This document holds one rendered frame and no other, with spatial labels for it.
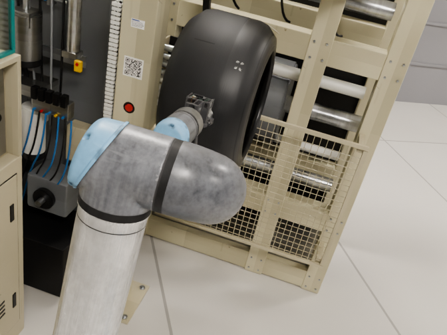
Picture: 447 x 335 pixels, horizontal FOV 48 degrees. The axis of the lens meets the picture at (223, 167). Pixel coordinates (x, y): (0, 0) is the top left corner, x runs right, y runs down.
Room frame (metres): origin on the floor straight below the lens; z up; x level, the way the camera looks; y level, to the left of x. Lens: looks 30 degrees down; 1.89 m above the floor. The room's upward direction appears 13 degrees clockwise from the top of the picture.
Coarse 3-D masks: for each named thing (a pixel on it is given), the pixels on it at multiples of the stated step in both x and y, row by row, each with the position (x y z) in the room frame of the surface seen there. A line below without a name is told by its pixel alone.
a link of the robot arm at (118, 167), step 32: (96, 128) 0.63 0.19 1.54; (128, 128) 0.65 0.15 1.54; (96, 160) 0.59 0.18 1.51; (128, 160) 0.60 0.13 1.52; (160, 160) 0.61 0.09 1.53; (96, 192) 0.59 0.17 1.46; (128, 192) 0.59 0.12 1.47; (160, 192) 0.59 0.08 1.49; (96, 224) 0.58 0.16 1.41; (128, 224) 0.59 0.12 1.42; (96, 256) 0.57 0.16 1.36; (128, 256) 0.59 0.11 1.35; (64, 288) 0.58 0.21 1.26; (96, 288) 0.56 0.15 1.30; (128, 288) 0.61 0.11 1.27; (64, 320) 0.56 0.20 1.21; (96, 320) 0.56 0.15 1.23
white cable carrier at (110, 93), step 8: (120, 0) 1.77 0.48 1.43; (112, 8) 1.73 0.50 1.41; (120, 8) 1.75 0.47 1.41; (112, 16) 1.73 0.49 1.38; (120, 16) 1.75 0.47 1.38; (112, 24) 1.75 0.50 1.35; (120, 24) 1.74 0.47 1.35; (112, 32) 1.73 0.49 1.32; (112, 40) 1.73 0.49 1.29; (112, 48) 1.73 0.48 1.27; (112, 56) 1.73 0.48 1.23; (112, 64) 1.73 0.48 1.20; (112, 72) 1.73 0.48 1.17; (112, 80) 1.76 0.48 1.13; (112, 88) 1.75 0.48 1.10; (104, 96) 1.73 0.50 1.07; (112, 96) 1.75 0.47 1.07; (104, 104) 1.73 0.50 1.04; (112, 104) 1.74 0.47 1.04; (104, 112) 1.73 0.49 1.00; (112, 112) 1.74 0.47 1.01
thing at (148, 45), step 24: (144, 0) 1.70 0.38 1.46; (168, 0) 1.79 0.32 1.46; (120, 48) 1.71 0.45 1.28; (144, 48) 1.70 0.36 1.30; (120, 72) 1.71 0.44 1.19; (144, 72) 1.70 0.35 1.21; (120, 96) 1.71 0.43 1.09; (144, 96) 1.70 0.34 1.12; (120, 120) 1.71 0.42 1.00; (144, 120) 1.70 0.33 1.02
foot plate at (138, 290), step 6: (132, 282) 1.88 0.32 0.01; (138, 282) 1.89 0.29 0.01; (132, 288) 1.84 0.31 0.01; (138, 288) 1.84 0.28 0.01; (144, 288) 1.85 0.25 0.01; (132, 294) 1.80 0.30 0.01; (138, 294) 1.81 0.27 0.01; (144, 294) 1.82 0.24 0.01; (126, 300) 1.75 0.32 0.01; (132, 300) 1.76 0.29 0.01; (138, 300) 1.77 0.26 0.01; (126, 306) 1.71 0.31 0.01; (132, 306) 1.72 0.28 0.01; (126, 312) 1.68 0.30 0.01; (132, 312) 1.69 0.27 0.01; (126, 318) 1.64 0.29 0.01
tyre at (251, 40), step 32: (192, 32) 1.61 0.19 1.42; (224, 32) 1.62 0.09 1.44; (256, 32) 1.65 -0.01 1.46; (192, 64) 1.52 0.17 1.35; (224, 64) 1.52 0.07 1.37; (256, 64) 1.56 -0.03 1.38; (160, 96) 1.51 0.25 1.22; (224, 96) 1.46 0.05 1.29; (256, 96) 1.97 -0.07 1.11; (224, 128) 1.44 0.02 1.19; (256, 128) 1.84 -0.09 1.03
